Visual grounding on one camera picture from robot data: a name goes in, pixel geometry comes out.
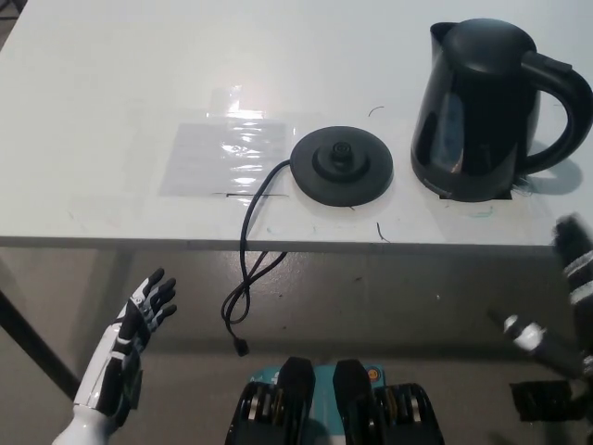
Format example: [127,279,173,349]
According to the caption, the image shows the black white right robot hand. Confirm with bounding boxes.
[487,212,593,377]

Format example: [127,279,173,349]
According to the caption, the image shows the black table leg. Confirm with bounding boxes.
[0,263,81,400]

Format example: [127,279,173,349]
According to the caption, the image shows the round black kettle base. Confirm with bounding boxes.
[290,125,396,208]

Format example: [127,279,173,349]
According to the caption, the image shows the black electric kettle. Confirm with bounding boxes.
[410,20,593,203]

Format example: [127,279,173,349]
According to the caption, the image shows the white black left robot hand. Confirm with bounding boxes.
[72,267,179,428]

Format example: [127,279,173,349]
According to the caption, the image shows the clear plastic sheet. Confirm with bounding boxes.
[158,85,296,198]

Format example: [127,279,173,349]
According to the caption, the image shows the black tape patch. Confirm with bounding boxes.
[437,183,516,203]

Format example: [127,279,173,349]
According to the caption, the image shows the black power cable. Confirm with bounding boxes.
[221,159,295,358]

